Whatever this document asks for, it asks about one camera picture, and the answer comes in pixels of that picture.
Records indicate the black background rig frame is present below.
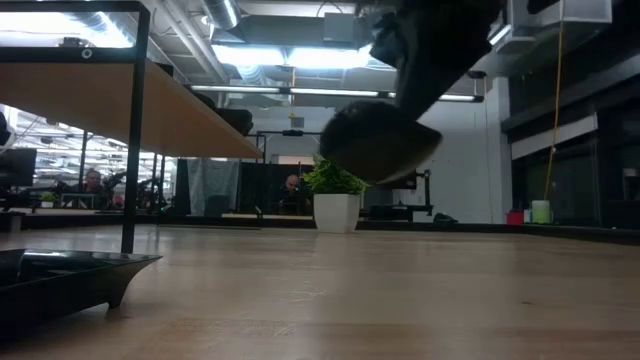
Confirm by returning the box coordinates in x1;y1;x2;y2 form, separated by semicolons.
243;128;324;164

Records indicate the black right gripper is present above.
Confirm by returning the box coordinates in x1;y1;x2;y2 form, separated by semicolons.
372;0;504;121

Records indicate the black background monitor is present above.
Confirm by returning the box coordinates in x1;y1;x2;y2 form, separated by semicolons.
0;147;38;190

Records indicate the wooden shelf with black frame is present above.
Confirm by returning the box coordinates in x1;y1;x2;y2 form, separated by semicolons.
0;0;265;255

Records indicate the black monitor on stand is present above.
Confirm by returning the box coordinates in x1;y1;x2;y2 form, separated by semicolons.
367;168;435;222

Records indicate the background wooden table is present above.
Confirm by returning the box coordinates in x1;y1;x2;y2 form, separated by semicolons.
0;207;126;232

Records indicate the grey curtain panel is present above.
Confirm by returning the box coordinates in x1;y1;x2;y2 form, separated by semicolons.
185;158;241;216

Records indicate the long ceiling light fixture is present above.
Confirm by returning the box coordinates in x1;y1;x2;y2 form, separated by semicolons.
188;83;485;104

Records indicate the green plant in white pot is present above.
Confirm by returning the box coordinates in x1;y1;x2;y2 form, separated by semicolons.
301;155;372;235

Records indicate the person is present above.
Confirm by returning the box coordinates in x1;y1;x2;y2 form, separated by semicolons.
276;173;315;216
74;167;114;209

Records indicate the yellow hanging cord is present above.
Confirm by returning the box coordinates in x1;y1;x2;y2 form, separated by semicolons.
542;19;565;201

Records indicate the pale green cup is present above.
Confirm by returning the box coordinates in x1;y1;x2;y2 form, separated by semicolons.
530;199;552;225

